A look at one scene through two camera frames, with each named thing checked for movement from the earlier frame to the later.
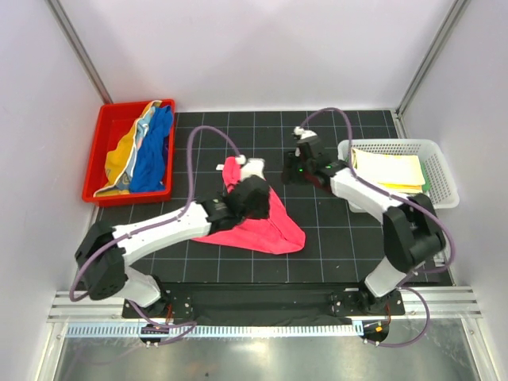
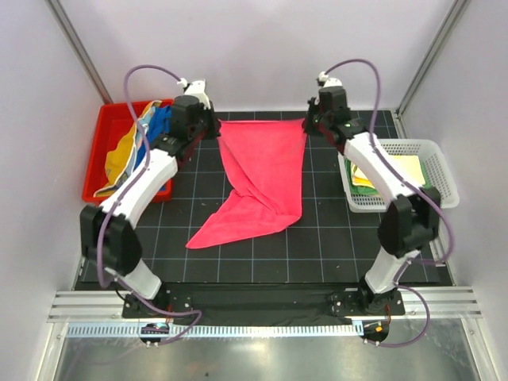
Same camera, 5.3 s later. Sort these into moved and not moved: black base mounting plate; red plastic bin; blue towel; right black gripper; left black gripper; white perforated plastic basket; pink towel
Moved: left black gripper; right black gripper; pink towel
Not moved: black base mounting plate; red plastic bin; white perforated plastic basket; blue towel
